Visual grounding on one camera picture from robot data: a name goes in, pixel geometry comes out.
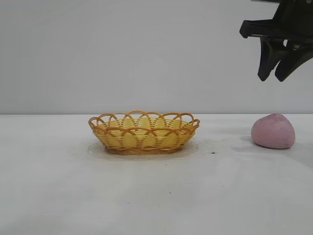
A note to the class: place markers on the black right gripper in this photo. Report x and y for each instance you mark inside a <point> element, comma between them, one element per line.
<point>293,27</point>

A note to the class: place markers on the pink rounded stone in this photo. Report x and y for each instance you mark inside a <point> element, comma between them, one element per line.
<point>274,133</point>

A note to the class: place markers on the yellow woven wicker basket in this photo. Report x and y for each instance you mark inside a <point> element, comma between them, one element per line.
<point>144,140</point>

